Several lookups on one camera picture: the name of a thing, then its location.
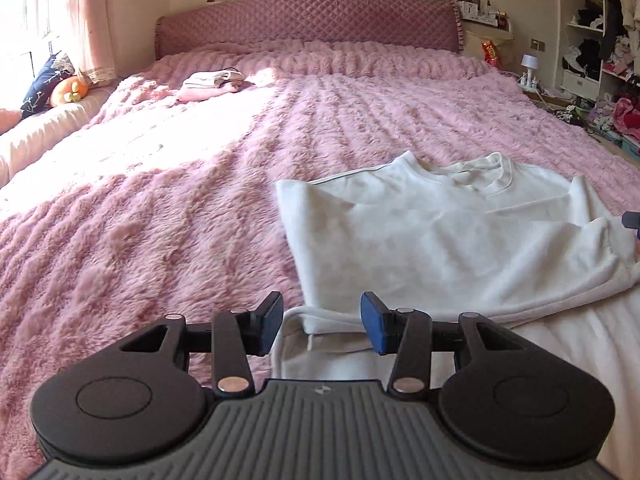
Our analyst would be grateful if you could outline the pink fluffy blanket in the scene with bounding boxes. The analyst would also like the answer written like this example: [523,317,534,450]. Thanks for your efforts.
[0,39,640,461]

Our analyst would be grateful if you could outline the white storage box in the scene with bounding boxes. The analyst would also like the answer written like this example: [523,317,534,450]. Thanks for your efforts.
[560,69,599,102]

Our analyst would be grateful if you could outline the white printed sweatshirt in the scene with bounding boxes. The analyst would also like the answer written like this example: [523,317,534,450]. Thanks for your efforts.
[272,151,640,381]

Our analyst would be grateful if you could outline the pink quilted headboard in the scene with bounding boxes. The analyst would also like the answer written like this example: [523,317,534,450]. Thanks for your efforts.
[155,0,463,61]

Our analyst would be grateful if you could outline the cream window bench cushion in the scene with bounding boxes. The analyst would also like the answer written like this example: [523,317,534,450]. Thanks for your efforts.
[0,85,118,188]

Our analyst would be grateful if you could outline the folded pink and white clothes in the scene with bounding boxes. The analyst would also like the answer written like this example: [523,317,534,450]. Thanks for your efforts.
[176,69,247,103]

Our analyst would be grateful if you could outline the cream bedside shelf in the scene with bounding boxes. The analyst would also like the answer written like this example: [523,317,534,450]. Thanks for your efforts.
[456,0,516,68]

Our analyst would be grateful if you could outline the orange plush toy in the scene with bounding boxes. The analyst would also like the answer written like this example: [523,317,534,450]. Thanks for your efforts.
[49,75,90,107]

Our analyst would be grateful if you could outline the pile of assorted clothes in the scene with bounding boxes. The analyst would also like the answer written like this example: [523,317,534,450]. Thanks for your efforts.
[562,0,640,147]

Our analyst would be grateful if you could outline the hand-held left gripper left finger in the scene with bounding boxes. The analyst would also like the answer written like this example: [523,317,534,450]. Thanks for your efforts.
[119,290,285,396]

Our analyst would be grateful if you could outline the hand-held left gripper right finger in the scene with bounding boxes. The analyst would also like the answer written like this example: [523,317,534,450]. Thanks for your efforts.
[360,291,527,395]

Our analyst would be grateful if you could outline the pink curtain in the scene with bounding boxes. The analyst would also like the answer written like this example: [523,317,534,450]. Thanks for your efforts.
[30,0,119,86]

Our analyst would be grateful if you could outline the white open wardrobe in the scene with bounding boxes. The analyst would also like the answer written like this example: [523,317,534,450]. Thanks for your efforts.
[554,0,640,161]

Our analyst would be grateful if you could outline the navy floral pillow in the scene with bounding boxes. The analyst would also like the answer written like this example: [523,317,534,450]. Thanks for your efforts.
[20,51,76,120]

